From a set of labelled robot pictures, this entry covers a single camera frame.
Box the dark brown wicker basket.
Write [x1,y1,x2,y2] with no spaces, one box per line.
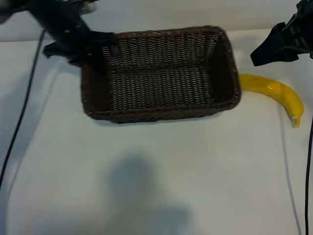
[80,25,243,124]

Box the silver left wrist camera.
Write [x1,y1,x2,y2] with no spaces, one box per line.
[82,0,99,13]

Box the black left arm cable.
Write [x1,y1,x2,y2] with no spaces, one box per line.
[0,29,46,188]

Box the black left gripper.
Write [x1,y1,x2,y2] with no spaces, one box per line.
[28,0,118,66]

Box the yellow banana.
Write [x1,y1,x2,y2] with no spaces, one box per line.
[239,73,305,129]

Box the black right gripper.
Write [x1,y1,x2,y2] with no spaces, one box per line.
[249,0,313,67]

